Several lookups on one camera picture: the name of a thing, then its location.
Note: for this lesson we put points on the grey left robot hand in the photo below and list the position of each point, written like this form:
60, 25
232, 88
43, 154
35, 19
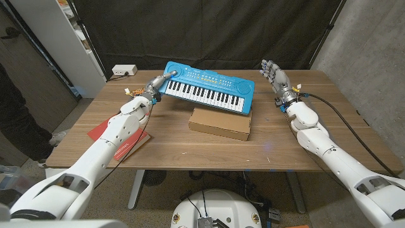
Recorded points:
155, 87

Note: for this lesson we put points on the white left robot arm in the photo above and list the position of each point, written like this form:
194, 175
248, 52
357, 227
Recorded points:
101, 152

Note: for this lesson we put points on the grey table leg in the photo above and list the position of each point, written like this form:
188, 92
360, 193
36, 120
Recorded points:
296, 193
136, 190

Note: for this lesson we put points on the red notebook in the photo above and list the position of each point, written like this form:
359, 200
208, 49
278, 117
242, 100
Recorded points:
133, 144

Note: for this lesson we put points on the gold snack packet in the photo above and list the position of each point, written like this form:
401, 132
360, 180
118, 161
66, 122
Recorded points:
138, 92

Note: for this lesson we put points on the blue toy piano keyboard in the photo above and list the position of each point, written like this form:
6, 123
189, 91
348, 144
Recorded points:
209, 87

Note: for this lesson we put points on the white sneaker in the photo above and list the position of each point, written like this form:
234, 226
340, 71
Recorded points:
57, 138

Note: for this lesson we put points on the person in dark trousers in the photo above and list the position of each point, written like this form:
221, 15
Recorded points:
16, 126

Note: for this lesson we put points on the black backdrop stand pole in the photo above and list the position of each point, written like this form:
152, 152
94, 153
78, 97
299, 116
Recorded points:
87, 38
327, 31

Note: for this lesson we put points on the white power strip box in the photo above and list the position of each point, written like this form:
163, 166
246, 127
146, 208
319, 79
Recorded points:
124, 69

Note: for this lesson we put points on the black backdrop curtain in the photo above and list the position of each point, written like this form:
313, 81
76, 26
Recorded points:
205, 31

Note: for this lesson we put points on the clear plastic storage bin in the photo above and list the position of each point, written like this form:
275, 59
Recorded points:
14, 180

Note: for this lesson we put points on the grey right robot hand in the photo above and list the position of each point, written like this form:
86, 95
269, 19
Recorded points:
280, 80

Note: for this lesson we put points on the white shelf cabinet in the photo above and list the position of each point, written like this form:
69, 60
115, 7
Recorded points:
63, 47

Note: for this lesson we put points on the white robot torso base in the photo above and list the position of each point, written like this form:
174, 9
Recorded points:
215, 209

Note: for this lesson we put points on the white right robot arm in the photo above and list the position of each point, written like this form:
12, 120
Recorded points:
335, 158

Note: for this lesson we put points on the brown flat cardboard box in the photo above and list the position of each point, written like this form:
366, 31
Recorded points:
221, 123

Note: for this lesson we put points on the black round floor fan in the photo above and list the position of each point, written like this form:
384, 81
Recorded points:
155, 177

